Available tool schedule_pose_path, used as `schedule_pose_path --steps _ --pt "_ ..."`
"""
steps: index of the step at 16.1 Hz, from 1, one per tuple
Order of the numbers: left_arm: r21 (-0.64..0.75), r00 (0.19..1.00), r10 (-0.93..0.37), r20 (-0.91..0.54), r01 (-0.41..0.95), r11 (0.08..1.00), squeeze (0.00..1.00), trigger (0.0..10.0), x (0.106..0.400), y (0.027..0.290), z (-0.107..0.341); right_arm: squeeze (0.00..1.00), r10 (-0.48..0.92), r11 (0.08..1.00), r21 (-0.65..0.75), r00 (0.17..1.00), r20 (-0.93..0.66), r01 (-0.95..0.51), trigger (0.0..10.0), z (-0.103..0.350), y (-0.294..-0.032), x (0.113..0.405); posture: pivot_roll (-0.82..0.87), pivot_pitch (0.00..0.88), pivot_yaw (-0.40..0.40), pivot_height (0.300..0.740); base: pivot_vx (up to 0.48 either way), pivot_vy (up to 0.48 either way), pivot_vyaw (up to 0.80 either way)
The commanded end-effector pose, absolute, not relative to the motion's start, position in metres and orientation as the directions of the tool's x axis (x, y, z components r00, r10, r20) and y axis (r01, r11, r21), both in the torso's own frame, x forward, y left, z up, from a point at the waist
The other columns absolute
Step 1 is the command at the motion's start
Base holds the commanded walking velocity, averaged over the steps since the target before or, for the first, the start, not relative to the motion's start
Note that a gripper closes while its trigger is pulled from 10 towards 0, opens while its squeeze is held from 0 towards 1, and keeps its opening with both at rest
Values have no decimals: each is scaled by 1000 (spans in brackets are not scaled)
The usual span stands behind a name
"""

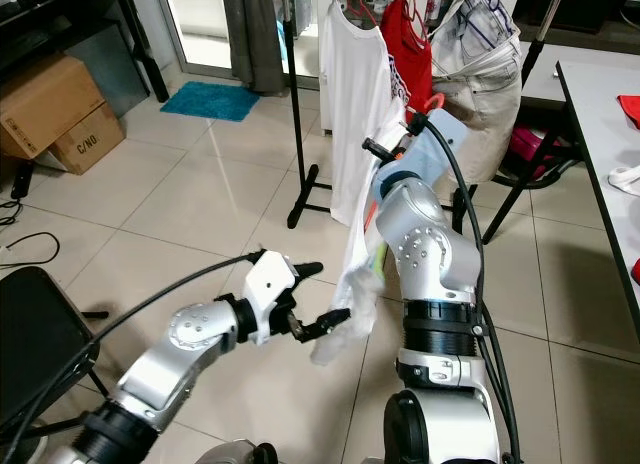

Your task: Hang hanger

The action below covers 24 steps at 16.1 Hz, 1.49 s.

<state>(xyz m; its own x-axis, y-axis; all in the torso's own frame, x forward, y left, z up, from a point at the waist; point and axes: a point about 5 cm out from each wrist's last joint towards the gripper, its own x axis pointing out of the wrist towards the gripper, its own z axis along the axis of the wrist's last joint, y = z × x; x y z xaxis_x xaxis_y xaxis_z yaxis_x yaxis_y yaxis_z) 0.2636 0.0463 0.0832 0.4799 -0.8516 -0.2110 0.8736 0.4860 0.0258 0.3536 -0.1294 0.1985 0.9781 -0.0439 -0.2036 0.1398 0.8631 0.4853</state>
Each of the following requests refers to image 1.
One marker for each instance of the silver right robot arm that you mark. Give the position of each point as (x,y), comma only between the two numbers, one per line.
(425,244)

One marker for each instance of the dark blue hanger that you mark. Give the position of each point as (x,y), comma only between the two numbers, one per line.
(480,24)

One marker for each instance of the metal clothes rack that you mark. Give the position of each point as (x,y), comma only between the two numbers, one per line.
(298,114)

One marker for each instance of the red t-shirt white print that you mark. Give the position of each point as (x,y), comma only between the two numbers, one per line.
(410,54)

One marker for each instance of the pink basket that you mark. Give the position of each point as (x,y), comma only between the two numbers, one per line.
(528,146)

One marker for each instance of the grey robot leg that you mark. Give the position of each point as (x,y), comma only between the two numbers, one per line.
(245,452)

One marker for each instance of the grey curtain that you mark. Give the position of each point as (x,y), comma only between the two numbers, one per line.
(252,39)

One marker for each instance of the teal floor mat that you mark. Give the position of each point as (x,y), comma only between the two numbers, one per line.
(210,101)

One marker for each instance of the black power adapter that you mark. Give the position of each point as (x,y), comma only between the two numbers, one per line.
(21,181)

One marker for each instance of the glass sliding door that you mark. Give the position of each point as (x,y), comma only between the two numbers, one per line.
(195,24)

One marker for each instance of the white garment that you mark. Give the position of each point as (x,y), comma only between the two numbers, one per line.
(626,178)

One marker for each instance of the red garment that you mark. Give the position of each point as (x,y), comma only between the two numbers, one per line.
(630,103)

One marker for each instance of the large cardboard box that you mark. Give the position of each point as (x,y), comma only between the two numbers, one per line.
(50,104)

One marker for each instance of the small printed cardboard box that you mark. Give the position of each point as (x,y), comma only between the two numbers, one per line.
(88,142)

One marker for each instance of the black chair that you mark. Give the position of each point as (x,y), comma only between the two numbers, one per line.
(40,354)

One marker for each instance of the grey board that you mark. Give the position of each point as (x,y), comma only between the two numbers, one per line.
(110,74)

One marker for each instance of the black desk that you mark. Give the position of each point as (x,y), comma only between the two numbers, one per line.
(60,24)

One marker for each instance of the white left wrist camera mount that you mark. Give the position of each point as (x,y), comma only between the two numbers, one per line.
(270,284)

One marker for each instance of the pale blue right wrist camera mount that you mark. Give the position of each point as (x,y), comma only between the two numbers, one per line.
(440,144)

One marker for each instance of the white table black frame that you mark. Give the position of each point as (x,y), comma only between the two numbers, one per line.
(600,134)

